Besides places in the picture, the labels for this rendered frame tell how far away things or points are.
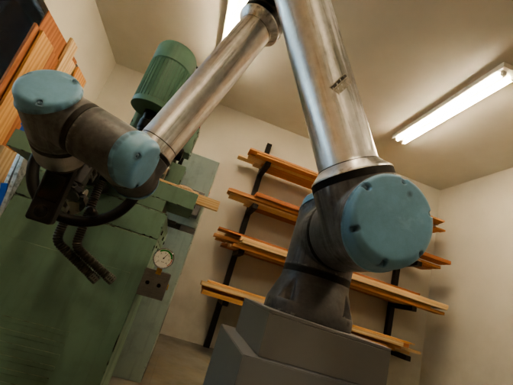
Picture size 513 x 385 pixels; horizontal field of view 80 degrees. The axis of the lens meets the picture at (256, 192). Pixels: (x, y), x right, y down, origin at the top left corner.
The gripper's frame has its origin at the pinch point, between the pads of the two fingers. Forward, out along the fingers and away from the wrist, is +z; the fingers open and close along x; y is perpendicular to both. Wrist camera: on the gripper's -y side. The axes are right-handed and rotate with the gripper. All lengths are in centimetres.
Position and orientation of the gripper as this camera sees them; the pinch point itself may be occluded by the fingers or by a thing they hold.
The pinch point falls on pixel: (69, 213)
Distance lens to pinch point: 84.8
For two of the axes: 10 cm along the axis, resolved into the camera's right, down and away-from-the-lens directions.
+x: -9.2, -3.4, -1.9
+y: 1.7, -7.8, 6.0
